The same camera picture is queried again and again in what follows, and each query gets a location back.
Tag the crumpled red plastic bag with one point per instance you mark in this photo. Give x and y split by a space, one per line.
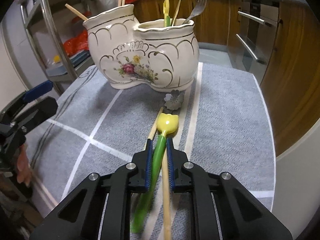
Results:
76 43

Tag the silver fork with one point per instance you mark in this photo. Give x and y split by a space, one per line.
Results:
200 6

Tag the wooden base cabinets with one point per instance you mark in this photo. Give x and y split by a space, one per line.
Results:
295 55

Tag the person's left hand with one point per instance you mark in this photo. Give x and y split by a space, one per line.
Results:
23 165

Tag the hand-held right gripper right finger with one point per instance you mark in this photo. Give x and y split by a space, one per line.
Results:
170 165

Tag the metal shelf rack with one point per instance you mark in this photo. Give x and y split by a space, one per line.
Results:
47 30

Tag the built-in steel oven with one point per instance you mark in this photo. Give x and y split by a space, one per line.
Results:
252 37

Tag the small yellow item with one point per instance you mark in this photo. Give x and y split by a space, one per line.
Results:
57 59

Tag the flat blue box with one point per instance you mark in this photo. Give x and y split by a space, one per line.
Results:
65 66

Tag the grey striped table cloth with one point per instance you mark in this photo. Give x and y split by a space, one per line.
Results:
225 130

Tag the green yellow tulip spoon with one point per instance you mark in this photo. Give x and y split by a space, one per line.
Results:
166 7
168 123

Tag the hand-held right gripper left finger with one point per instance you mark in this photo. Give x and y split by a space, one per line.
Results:
148 165

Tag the cream floral ceramic utensil holder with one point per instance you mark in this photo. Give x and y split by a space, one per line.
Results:
160 62

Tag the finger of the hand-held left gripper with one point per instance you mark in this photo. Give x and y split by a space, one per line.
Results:
42 107
37 91

